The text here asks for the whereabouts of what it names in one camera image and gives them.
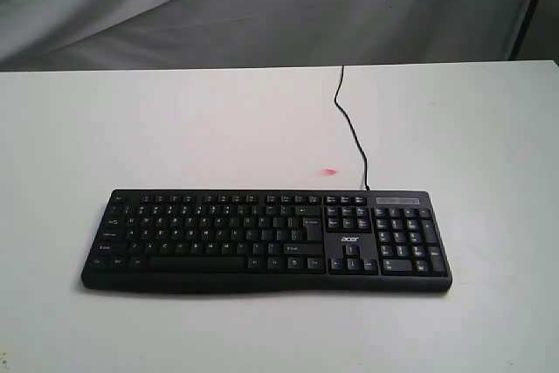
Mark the grey backdrop cloth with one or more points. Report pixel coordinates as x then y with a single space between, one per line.
64 35

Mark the red mark on table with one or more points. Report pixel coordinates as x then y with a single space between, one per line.
329 172

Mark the black acer keyboard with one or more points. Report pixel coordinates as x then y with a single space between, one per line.
251 241

